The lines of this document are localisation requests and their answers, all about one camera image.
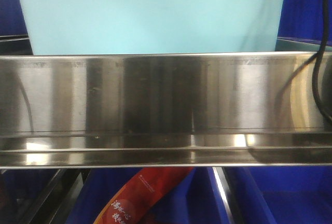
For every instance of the red printed snack bag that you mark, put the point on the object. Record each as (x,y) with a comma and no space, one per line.
(141,193)

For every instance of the dark blue bin upper left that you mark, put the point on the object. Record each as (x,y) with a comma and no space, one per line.
(12,20)

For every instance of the light blue plastic bin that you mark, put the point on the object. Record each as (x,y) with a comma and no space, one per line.
(63,27)

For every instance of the stainless steel shelf rail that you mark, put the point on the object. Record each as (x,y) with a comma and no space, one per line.
(217,109)

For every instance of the dark blue bin upper right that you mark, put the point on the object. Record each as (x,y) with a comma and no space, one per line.
(301,19)

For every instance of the dark blue bin lower right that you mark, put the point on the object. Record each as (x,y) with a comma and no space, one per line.
(286,194)

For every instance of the dark blue bin lower middle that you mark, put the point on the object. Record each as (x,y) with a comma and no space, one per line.
(195,200)

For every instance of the steel shelf divider bar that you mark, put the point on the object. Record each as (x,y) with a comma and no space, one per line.
(224,192)

